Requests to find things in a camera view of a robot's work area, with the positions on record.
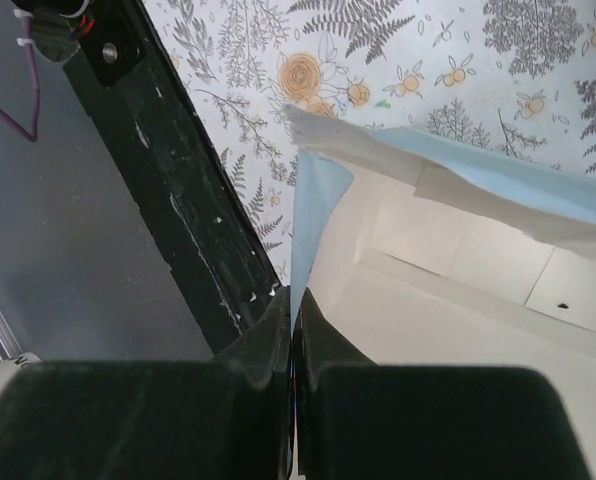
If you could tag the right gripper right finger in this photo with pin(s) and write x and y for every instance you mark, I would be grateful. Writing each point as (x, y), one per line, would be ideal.
(360, 420)

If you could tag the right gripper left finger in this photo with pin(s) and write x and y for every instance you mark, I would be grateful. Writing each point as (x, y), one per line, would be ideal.
(225, 418)

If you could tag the white paper bag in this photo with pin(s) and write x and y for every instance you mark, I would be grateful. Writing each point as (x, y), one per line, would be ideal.
(424, 250)

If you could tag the floral table mat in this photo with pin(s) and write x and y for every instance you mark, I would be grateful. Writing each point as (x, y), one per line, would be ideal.
(513, 77)

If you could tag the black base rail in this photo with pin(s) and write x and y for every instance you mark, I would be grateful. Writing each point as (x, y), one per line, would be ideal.
(127, 85)

